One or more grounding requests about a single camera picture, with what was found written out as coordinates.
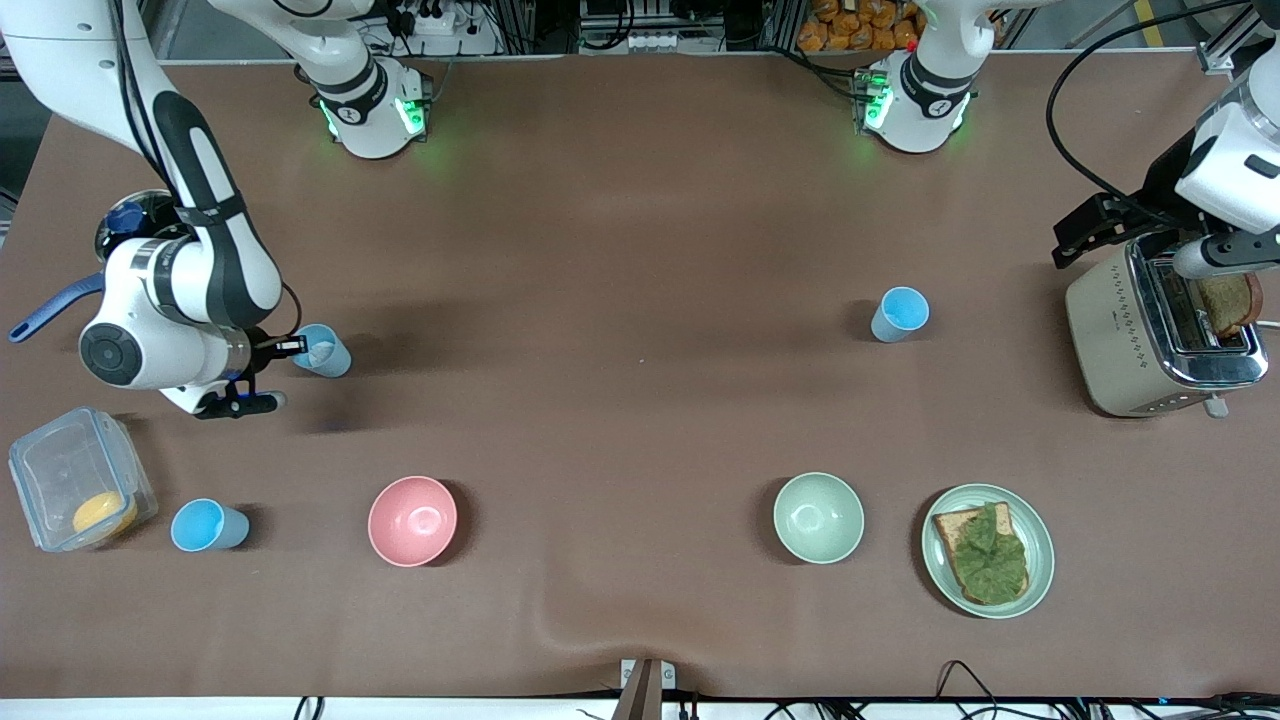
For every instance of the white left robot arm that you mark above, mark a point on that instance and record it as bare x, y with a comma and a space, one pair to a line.
925, 100

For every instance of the metal table clamp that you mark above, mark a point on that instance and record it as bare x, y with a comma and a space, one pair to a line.
647, 685

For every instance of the pale green bowl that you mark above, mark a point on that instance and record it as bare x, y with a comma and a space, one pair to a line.
818, 518

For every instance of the brown table cloth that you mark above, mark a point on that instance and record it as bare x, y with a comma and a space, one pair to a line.
640, 250

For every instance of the cream and chrome toaster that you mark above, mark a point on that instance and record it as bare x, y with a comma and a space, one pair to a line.
1110, 340

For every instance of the pale green plate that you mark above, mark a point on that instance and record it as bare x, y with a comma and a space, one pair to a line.
1040, 545

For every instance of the blue cup with whitish inside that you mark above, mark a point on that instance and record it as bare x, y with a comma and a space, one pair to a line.
328, 355

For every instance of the clear plastic food container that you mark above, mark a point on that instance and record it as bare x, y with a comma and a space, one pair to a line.
60, 470

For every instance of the green lettuce leaf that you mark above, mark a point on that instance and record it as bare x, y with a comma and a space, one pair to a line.
990, 560

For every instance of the toast slice under lettuce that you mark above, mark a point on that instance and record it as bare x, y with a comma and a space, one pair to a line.
948, 525

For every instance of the orange snack bag pile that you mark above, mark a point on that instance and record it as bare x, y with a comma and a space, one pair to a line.
860, 25

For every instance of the white power strip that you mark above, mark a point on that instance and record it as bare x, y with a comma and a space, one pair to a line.
433, 20
653, 42

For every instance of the pink bowl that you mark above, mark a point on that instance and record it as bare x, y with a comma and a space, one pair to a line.
412, 520

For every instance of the glass lid with blue knob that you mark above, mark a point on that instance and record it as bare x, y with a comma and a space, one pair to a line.
125, 217

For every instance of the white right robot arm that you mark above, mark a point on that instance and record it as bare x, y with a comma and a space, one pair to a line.
200, 270

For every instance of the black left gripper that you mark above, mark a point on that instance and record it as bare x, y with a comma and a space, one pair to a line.
1156, 192

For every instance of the plain blue plastic cup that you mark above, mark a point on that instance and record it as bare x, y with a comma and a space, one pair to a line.
902, 312
205, 526

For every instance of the brown toast slice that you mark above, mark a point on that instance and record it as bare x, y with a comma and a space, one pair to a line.
1228, 302

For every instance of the yellow round food piece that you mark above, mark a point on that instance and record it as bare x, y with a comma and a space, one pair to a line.
103, 514

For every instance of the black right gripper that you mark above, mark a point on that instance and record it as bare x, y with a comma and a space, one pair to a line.
261, 346

